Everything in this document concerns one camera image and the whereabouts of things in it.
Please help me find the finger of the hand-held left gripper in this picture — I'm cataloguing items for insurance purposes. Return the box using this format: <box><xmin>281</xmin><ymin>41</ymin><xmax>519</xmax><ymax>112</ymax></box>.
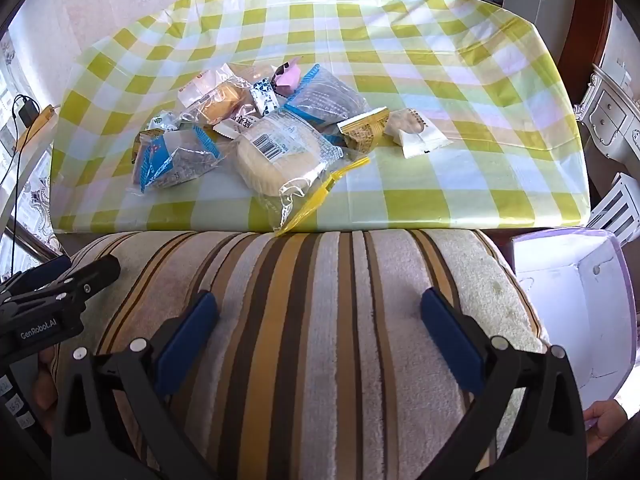
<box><xmin>0</xmin><ymin>254</ymin><xmax>122</xmax><ymax>318</ymax></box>
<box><xmin>0</xmin><ymin>255</ymin><xmax>72</xmax><ymax>297</ymax></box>

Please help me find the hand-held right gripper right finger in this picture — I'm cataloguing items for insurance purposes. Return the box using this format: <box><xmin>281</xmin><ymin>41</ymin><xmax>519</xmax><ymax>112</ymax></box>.
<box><xmin>421</xmin><ymin>287</ymin><xmax>588</xmax><ymax>480</ymax></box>

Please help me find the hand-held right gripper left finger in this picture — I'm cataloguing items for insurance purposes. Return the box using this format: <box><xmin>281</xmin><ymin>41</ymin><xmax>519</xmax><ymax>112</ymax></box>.
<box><xmin>52</xmin><ymin>289</ymin><xmax>219</xmax><ymax>480</ymax></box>

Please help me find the purple white cardboard box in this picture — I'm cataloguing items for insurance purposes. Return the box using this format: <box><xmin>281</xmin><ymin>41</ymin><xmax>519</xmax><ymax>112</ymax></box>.
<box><xmin>510</xmin><ymin>227</ymin><xmax>638</xmax><ymax>431</ymax></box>

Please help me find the small green white packet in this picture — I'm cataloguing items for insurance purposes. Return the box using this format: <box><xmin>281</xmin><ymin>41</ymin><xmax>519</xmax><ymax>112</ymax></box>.
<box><xmin>148</xmin><ymin>111</ymin><xmax>180</xmax><ymax>133</ymax></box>

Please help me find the yellow edged round bun packet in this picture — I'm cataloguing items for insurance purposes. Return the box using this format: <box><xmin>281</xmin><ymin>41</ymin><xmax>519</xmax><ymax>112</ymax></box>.
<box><xmin>234</xmin><ymin>109</ymin><xmax>372</xmax><ymax>235</ymax></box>

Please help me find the white round cookie packet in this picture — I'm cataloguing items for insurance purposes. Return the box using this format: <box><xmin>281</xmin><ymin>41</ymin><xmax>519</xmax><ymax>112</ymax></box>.
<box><xmin>384</xmin><ymin>108</ymin><xmax>454</xmax><ymax>160</ymax></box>

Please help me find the person's left hand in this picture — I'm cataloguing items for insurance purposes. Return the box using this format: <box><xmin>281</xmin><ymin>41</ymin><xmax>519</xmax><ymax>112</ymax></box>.
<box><xmin>32</xmin><ymin>350</ymin><xmax>57</xmax><ymax>432</ymax></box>

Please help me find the striped sofa blanket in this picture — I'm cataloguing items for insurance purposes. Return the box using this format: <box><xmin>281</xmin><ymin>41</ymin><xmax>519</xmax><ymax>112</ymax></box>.
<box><xmin>37</xmin><ymin>229</ymin><xmax>551</xmax><ymax>480</ymax></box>

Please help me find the blue printed dark bread packet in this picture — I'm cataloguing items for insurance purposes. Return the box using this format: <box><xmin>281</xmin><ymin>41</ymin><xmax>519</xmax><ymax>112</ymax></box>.
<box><xmin>125</xmin><ymin>126</ymin><xmax>224</xmax><ymax>195</ymax></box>

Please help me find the black charger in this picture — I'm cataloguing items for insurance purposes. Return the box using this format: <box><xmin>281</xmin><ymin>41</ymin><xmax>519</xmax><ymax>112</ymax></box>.
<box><xmin>12</xmin><ymin>94</ymin><xmax>42</xmax><ymax>127</ymax></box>

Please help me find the person's leg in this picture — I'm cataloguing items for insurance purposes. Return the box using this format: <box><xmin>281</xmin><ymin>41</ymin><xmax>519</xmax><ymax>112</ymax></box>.
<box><xmin>582</xmin><ymin>400</ymin><xmax>628</xmax><ymax>456</ymax></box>

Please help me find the white slatted stool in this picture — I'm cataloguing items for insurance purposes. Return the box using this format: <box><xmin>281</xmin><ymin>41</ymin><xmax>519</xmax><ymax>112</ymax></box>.
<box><xmin>586</xmin><ymin>172</ymin><xmax>640</xmax><ymax>248</ymax></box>

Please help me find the yellow snack packet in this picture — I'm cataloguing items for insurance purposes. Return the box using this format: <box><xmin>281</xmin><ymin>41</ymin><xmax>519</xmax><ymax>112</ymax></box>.
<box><xmin>336</xmin><ymin>106</ymin><xmax>391</xmax><ymax>153</ymax></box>

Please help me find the small blue white candy packet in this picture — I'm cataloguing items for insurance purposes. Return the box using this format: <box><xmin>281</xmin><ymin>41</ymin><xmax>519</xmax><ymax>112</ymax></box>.
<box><xmin>250</xmin><ymin>79</ymin><xmax>281</xmax><ymax>116</ymax></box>

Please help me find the small pink black packet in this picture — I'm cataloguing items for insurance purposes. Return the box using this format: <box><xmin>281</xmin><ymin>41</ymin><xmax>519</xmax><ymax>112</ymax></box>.
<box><xmin>271</xmin><ymin>56</ymin><xmax>304</xmax><ymax>97</ymax></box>

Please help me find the white ornate dressing table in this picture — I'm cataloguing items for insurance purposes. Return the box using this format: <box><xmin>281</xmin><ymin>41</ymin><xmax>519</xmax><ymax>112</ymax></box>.
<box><xmin>574</xmin><ymin>0</ymin><xmax>640</xmax><ymax>161</ymax></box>

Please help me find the green checked plastic tablecloth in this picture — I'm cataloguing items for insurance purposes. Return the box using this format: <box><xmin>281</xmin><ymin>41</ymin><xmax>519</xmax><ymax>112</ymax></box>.
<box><xmin>50</xmin><ymin>0</ymin><xmax>588</xmax><ymax>235</ymax></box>

